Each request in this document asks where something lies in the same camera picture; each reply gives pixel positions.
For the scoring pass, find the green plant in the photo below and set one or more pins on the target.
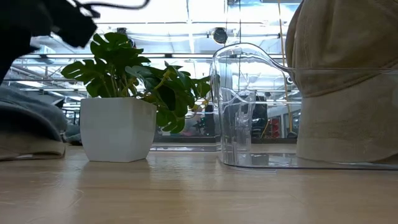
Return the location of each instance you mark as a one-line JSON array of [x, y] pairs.
[[118, 130]]

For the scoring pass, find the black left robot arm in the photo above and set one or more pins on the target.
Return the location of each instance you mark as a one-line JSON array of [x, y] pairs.
[[15, 31]]

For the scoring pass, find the black round ceiling device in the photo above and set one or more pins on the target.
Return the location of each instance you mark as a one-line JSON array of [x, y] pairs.
[[220, 35], [121, 30]]

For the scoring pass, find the black background monitor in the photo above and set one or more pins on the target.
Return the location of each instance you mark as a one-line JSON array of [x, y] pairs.
[[59, 102]]

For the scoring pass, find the small clear plastic bin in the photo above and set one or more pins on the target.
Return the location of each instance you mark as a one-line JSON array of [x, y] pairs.
[[186, 147]]

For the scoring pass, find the large clear plastic bin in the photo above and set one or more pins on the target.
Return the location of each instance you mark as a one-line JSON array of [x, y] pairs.
[[236, 130]]

